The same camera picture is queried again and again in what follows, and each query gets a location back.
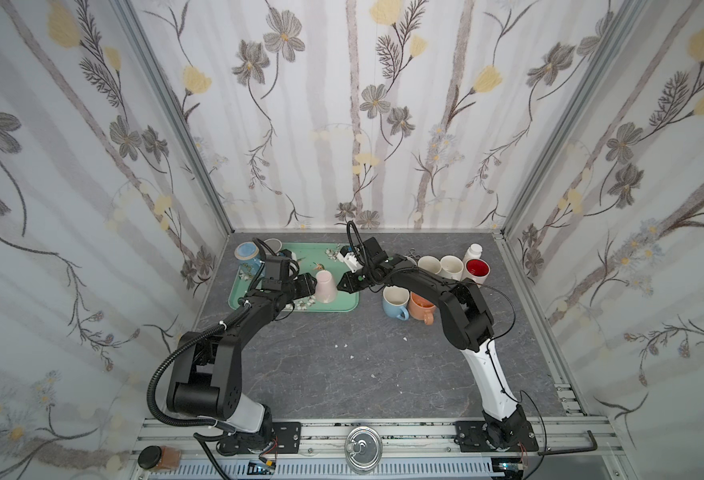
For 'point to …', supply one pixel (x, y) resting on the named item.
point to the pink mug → (326, 292)
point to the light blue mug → (394, 302)
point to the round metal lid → (363, 449)
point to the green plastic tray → (312, 258)
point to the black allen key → (595, 446)
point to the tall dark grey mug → (274, 244)
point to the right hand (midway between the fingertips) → (333, 275)
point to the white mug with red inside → (477, 270)
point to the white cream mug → (452, 267)
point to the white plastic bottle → (474, 251)
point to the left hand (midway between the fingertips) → (306, 273)
